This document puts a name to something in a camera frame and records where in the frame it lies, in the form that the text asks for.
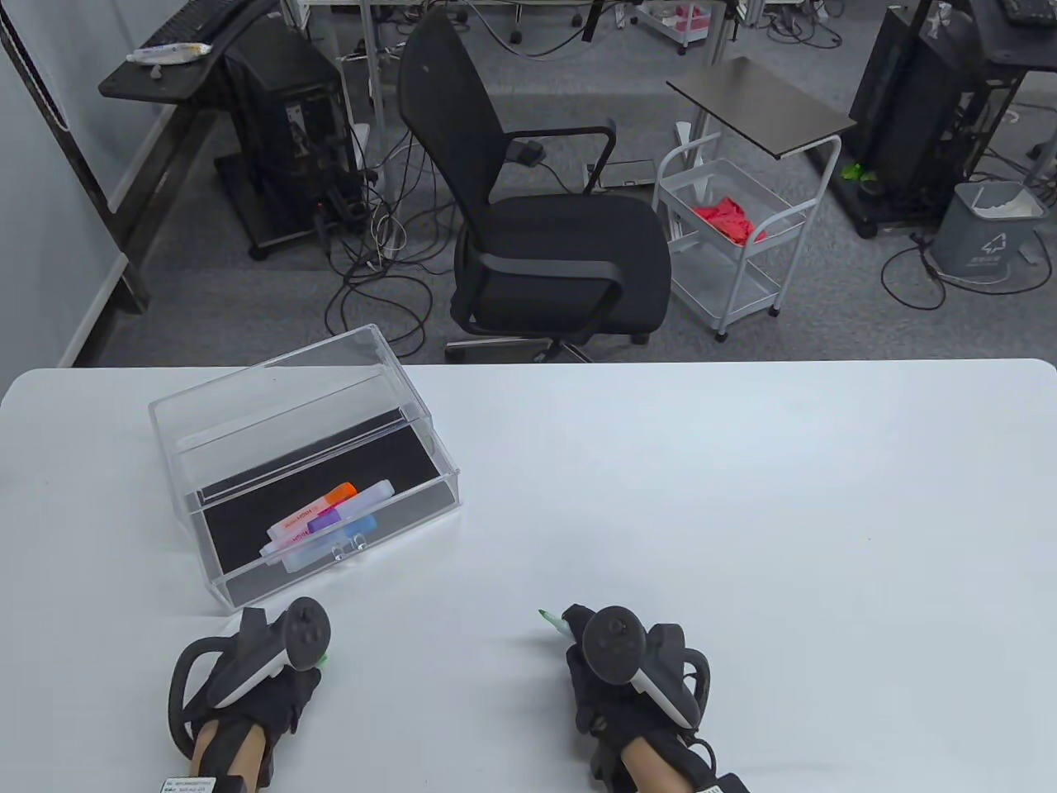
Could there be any person's right hand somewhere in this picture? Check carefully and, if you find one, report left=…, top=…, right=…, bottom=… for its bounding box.
left=564, top=605, right=711, bottom=777

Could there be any person's left hand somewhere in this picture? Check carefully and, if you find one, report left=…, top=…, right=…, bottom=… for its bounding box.
left=183, top=610, right=323, bottom=777

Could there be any blue highlighter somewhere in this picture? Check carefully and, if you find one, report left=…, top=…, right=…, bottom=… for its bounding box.
left=281, top=533, right=352, bottom=572

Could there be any orange highlighter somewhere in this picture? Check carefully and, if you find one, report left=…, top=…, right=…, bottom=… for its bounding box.
left=268, top=496, right=333, bottom=538

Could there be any purple highlighter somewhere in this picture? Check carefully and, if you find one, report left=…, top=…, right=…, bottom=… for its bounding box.
left=332, top=481, right=394, bottom=523

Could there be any clear acrylic drawer box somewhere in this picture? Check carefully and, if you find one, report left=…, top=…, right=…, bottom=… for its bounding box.
left=149, top=324, right=462, bottom=614

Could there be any person's left forearm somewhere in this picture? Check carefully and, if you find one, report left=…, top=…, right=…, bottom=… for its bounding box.
left=190, top=719, right=269, bottom=781

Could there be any person's right forearm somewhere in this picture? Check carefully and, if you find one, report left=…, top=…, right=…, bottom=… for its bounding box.
left=619, top=735, right=703, bottom=793

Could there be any black and white controller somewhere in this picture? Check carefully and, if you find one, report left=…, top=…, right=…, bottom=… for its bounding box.
left=168, top=597, right=332, bottom=757
left=582, top=605, right=711, bottom=732

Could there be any white rolling cart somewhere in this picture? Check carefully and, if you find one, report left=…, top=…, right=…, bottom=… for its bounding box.
left=652, top=132, right=843, bottom=343

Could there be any black office chair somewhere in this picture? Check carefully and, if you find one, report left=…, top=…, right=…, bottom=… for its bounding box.
left=398, top=8, right=673, bottom=364

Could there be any red cloth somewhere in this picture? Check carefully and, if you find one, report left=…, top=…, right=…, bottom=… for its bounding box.
left=692, top=196, right=767, bottom=245

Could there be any black computer tower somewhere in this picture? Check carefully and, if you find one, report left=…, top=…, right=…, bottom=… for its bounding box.
left=213, top=21, right=372, bottom=261
left=849, top=7, right=988, bottom=211

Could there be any gray trash bin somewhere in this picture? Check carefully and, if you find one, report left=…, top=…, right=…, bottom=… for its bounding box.
left=931, top=181, right=1048, bottom=278

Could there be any dark brown side table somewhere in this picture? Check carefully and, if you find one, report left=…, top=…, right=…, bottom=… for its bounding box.
left=666, top=56, right=857, bottom=159

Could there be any white tube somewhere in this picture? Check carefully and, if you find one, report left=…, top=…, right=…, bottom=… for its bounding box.
left=126, top=41, right=213, bottom=65

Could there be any small white cart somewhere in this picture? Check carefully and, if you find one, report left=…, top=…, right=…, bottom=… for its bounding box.
left=634, top=0, right=719, bottom=55

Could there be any tangle of floor cables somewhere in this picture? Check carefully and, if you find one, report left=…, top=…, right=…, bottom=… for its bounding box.
left=314, top=124, right=434, bottom=360

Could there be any black looped cable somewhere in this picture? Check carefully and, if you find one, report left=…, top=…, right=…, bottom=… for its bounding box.
left=880, top=240, right=1054, bottom=311

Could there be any black metal frame post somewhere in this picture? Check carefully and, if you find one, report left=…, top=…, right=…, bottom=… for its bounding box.
left=0, top=12, right=151, bottom=315

